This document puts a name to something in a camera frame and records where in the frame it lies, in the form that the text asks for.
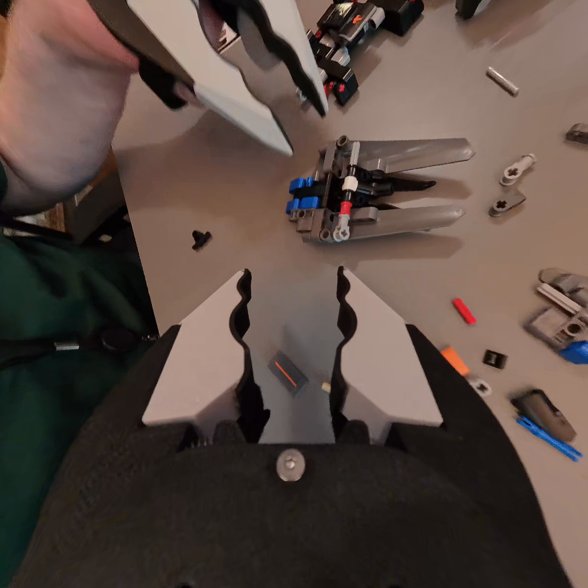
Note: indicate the red pin piece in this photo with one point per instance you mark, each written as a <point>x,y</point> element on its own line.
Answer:
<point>464,311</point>

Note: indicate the black square lego piece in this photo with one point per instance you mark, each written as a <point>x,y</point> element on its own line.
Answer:
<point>494,359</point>

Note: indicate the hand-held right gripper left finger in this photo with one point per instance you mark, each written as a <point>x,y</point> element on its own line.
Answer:
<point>193,376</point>

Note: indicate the partly built lego car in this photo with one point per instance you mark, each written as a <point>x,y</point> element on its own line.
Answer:
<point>473,7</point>

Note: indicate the dark grey lego axle connector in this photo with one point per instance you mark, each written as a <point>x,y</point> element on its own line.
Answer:
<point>506,203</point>

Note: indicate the small dark lego bar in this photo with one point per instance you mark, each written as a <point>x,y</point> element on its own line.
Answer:
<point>578,134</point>

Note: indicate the orange lego piece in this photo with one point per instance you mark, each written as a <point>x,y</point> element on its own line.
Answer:
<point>454,361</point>

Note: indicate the light grey lego axle connector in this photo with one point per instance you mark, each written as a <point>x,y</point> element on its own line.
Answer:
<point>517,170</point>

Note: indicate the grey black lego subassembly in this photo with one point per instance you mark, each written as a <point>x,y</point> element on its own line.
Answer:
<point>404,220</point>

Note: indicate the black grey lego module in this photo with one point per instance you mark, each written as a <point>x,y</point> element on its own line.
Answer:
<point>353,41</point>

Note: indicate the dark tile with orange stripe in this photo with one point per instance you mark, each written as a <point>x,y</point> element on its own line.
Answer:
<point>288,373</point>

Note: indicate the black T-shaped lego pin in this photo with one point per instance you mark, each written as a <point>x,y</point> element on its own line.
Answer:
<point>201,240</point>

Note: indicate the person's green shirt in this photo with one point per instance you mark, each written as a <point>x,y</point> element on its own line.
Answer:
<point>46,413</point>

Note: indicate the person's left forearm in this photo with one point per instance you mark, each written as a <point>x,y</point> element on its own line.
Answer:
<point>55,101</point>

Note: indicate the small light grey lego connector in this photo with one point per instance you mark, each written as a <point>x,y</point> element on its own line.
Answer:
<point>480,386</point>

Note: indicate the light grey lego axle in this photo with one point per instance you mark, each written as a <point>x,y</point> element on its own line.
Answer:
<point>502,81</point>

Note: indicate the black curved lego panel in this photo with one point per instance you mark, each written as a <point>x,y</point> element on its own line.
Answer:
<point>544,413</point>

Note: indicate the person's left hand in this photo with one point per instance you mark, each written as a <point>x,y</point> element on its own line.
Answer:
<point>218,23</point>

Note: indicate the blue lego piece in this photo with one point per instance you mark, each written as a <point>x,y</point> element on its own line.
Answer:
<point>549,438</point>

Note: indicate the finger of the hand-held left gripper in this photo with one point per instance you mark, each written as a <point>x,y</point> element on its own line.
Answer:
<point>193,46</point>
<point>294,36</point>

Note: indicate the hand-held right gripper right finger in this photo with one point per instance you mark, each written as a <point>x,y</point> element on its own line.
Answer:
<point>390,376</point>

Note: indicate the metal axle with red bush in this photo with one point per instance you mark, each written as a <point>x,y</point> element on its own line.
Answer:
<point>348,193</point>

